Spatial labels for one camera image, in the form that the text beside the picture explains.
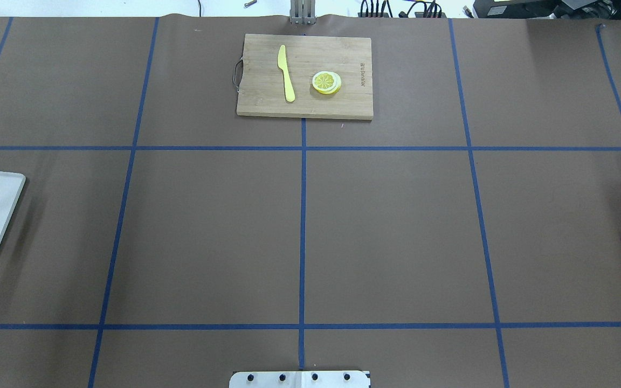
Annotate yellow lemon slices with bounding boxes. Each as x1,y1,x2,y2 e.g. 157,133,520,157
311,71,342,95

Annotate bamboo cutting board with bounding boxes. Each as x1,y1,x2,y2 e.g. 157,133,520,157
236,33,374,121

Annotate yellow plastic knife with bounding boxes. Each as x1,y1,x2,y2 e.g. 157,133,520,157
277,44,296,103

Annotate aluminium frame post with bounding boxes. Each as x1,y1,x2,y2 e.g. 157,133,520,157
290,0,317,25

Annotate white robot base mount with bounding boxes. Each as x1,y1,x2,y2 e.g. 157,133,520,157
229,370,371,387

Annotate black cables on desk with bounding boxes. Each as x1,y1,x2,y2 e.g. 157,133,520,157
358,0,449,19

